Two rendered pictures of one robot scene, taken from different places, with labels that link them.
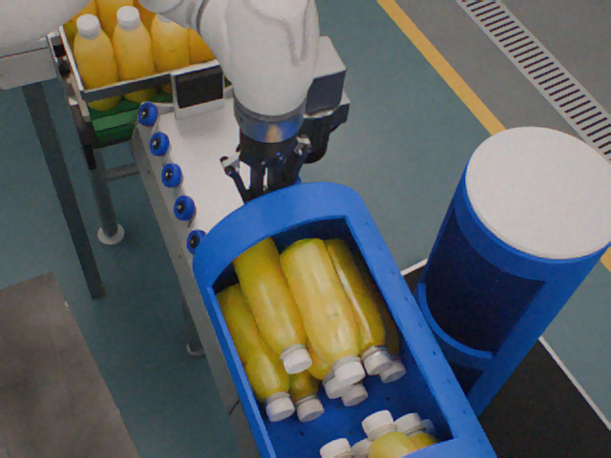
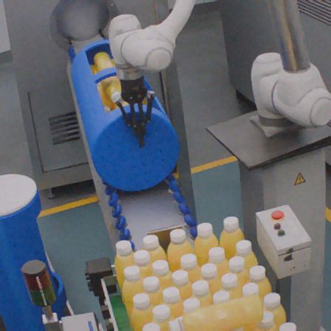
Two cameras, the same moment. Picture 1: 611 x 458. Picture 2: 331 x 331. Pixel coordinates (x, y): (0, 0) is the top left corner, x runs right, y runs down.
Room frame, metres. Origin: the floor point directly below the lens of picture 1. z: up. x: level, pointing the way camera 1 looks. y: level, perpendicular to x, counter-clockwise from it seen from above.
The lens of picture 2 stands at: (2.66, 0.88, 2.17)
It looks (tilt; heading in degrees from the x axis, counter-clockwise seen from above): 28 degrees down; 201
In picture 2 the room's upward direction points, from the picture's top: 8 degrees counter-clockwise
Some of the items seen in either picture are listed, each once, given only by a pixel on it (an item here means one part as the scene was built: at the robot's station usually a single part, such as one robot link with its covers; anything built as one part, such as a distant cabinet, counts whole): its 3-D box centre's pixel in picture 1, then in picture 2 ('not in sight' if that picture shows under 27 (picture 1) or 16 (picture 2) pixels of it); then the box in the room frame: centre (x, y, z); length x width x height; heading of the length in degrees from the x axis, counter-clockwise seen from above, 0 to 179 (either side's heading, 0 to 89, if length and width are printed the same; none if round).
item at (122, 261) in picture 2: not in sight; (129, 276); (1.18, 0.18, 0.99); 0.07 x 0.07 x 0.19
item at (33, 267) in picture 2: not in sight; (41, 293); (1.52, 0.10, 1.18); 0.06 x 0.06 x 0.16
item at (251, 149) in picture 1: (267, 140); (133, 89); (0.66, 0.07, 1.32); 0.08 x 0.07 x 0.09; 119
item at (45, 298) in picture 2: not in sight; (41, 291); (1.52, 0.10, 1.18); 0.06 x 0.06 x 0.05
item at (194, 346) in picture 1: (192, 298); not in sight; (0.92, 0.27, 0.31); 0.06 x 0.06 x 0.63; 29
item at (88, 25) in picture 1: (88, 26); (230, 223); (1.04, 0.44, 1.09); 0.04 x 0.04 x 0.02
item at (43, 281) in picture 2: not in sight; (36, 276); (1.52, 0.10, 1.23); 0.06 x 0.06 x 0.04
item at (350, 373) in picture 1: (348, 372); not in sight; (0.42, -0.08, 1.15); 0.04 x 0.02 x 0.04; 116
